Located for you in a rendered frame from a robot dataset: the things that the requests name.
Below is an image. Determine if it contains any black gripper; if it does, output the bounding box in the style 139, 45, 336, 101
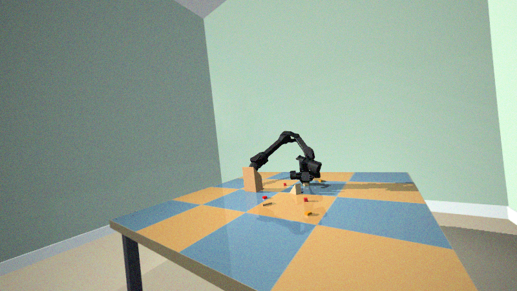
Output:
290, 167, 321, 183

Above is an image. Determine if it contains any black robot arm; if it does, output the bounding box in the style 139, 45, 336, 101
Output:
249, 131, 322, 182

